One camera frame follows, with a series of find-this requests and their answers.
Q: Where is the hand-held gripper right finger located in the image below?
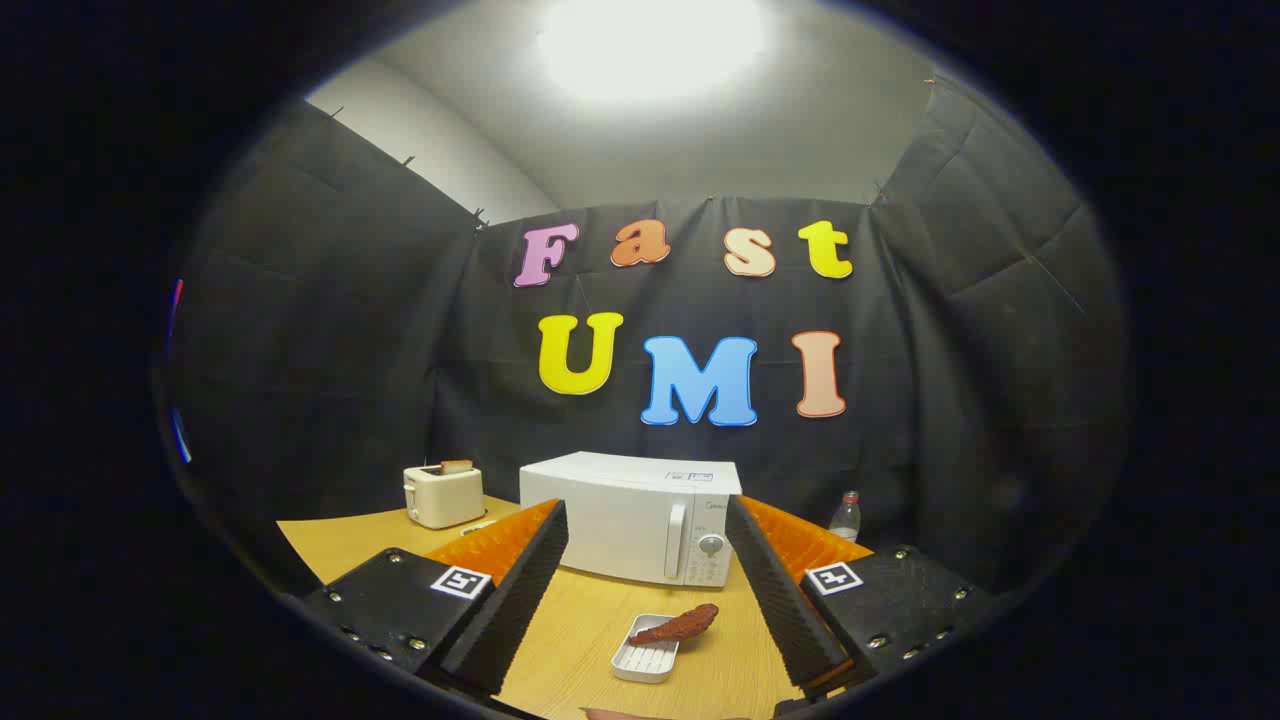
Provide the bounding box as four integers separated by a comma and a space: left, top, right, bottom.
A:
725, 494, 1001, 701

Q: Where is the small white ribbed tray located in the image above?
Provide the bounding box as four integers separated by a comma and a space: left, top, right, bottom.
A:
611, 613, 682, 685

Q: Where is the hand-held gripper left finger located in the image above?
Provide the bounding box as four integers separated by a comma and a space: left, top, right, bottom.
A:
300, 498, 569, 699

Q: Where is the white toaster oven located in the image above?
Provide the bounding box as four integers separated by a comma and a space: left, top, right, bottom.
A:
519, 451, 744, 588

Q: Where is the cream pop-up toaster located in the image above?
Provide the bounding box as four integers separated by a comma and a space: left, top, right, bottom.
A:
403, 464, 486, 530

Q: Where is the reddish brown meat piece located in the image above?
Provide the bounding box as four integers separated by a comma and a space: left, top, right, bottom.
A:
628, 603, 720, 646

